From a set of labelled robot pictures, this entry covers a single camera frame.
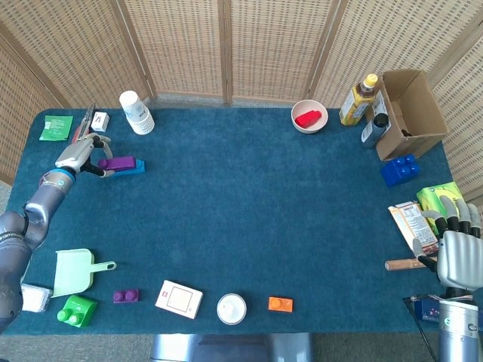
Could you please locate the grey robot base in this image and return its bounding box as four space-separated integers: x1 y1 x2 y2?
150 333 314 362

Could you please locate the small purple lego brick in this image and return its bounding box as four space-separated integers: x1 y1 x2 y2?
112 289 140 304

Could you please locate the red utility knife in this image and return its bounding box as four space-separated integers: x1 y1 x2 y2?
71 103 96 145

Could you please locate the mint green dustpan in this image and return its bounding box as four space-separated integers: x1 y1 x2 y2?
51 248 118 299

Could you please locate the small white box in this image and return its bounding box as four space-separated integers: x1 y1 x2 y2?
91 111 111 133

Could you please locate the blue carpet table cover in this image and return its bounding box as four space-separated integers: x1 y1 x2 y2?
5 107 483 336

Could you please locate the white red-framed box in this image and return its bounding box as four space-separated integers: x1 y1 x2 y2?
155 279 205 320

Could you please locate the bamboo folding screen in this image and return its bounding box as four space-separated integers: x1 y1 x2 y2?
0 0 483 227

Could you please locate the dark grey bottle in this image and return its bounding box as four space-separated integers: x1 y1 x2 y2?
361 112 389 149

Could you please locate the dark blue long box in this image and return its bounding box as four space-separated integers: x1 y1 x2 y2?
414 297 441 322

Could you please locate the wooden rolling pin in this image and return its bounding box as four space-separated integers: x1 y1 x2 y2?
384 256 438 272

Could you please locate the dark blue lego brick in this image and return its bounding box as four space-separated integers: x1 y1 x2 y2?
380 154 422 188

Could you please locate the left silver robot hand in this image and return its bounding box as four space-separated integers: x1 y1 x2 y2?
54 132 114 179

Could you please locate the yellow-green tissue package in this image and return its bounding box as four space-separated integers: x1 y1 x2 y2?
416 182 472 229

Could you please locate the black thin stand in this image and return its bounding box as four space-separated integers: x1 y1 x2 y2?
402 296 443 362

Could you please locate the red block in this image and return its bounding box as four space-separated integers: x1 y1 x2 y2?
294 110 323 128

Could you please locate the yellow tea bottle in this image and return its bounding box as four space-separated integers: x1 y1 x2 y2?
339 73 379 127

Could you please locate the orange lego brick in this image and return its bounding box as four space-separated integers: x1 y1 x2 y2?
268 296 294 313

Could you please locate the brown cardboard box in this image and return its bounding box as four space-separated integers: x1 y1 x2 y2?
365 69 449 161

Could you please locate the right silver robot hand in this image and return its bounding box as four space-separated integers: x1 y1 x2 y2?
411 195 483 301

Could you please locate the green lego brick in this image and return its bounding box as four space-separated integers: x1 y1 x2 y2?
57 294 98 328

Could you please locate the orange white snack box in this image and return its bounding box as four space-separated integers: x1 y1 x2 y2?
388 201 441 258

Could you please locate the green sachet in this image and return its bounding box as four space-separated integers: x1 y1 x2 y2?
38 115 74 142

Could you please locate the light blue lego brick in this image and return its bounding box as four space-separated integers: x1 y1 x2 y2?
109 159 146 177

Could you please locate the beige bowl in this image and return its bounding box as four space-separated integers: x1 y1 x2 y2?
291 99 329 134

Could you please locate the white round lid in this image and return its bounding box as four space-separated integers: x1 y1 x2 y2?
216 293 248 326

